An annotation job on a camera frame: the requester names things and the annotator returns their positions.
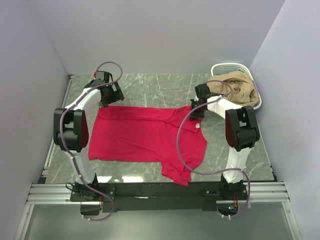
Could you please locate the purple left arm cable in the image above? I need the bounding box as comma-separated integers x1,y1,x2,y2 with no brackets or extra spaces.
60,61,123,222

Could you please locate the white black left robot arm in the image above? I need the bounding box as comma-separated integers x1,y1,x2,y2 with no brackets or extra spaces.
53,70,124,201

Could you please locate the tan t-shirt in basket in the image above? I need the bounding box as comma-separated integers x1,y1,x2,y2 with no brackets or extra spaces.
207,71,259,107

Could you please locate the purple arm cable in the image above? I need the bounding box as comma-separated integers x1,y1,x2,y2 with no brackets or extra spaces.
176,80,252,221
60,61,123,222

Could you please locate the white perforated laundry basket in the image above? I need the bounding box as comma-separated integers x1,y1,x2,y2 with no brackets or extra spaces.
207,63,262,109

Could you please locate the red t-shirt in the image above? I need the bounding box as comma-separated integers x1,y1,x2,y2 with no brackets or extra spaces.
88,106,207,186

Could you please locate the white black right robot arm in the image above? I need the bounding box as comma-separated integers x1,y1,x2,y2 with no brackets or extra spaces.
189,83,260,200

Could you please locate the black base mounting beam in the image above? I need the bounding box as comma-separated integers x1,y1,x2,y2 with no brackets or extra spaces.
70,181,248,216

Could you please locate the aluminium frame rail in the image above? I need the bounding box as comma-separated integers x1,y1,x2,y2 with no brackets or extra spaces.
25,182,291,205

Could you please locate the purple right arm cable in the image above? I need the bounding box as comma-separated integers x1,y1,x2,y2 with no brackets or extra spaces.
176,80,252,221

